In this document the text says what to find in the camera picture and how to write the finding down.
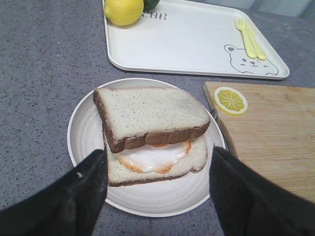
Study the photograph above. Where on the fried egg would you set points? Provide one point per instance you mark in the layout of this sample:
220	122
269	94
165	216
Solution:
154	158

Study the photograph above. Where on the bread slice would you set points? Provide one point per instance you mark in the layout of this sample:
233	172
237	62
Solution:
120	175
133	117

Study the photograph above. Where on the wooden cutting board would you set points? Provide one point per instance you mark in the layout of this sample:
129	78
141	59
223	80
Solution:
276	135

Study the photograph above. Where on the lemon slice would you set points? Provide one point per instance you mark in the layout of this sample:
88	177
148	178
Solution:
230	100

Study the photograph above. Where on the metal board handle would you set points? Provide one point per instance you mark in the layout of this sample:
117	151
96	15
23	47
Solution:
214	114

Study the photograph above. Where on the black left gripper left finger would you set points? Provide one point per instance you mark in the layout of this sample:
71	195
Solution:
68	207

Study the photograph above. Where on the white bear tray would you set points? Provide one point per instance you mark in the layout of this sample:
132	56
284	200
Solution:
188	37

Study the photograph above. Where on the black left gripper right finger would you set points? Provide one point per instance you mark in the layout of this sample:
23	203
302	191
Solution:
247	204

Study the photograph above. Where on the white round plate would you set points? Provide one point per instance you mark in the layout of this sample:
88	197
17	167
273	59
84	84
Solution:
154	199

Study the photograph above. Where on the yellow lemon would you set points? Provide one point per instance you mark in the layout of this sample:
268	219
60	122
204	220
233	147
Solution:
123	12

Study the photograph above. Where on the yellow plastic fork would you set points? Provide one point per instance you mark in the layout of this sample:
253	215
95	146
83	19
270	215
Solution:
250	51

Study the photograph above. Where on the green lime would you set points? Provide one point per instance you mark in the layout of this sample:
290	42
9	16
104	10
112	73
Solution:
150	4

